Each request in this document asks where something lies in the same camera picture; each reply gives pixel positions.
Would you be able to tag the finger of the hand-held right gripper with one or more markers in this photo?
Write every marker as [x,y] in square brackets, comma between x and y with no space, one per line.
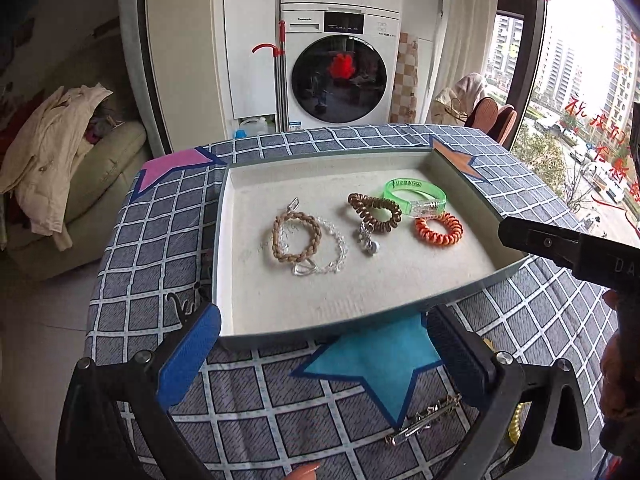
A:
[540,240]
[636,130]

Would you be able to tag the silver studded hair clip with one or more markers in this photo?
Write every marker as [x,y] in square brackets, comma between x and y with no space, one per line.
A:
[425,417]

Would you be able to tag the dark window frame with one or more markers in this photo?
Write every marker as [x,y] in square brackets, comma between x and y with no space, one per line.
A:
[525,35]

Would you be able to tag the cream jacket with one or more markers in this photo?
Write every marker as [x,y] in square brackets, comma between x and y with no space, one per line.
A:
[50,150]

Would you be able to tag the grey tray with white lining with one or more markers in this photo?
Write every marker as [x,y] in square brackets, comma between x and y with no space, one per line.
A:
[300,300]

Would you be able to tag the white washing machine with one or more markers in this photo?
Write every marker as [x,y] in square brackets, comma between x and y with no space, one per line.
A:
[340,80]

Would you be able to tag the beige cloth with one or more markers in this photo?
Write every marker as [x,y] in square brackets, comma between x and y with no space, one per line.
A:
[460,97]

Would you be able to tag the checkered star print tablecloth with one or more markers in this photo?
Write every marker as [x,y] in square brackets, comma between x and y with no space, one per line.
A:
[150,260]

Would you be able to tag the white jug with blue cap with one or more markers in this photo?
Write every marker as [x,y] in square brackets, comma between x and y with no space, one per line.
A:
[252,127]

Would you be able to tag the green translucent bangle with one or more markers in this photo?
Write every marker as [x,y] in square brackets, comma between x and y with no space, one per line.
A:
[425,207]

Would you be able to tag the person's right hand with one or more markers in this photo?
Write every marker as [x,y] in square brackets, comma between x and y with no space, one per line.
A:
[611,302]

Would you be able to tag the white cabinet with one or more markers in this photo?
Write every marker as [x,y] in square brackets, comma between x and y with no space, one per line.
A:
[200,60]

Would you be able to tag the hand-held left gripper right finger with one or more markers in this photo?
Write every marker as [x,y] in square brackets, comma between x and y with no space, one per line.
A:
[460,355]

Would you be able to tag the person's right forearm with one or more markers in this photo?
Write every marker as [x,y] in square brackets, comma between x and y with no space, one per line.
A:
[622,385]

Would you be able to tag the person's left hand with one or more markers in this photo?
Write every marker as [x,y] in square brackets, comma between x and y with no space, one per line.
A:
[305,472]

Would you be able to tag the checkered cloth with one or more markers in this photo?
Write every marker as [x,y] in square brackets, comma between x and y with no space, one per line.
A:
[405,80]

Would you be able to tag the pale green armchair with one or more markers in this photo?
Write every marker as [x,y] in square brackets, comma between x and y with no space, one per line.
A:
[110,170]

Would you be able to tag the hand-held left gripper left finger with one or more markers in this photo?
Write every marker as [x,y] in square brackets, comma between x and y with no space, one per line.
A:
[190,350]

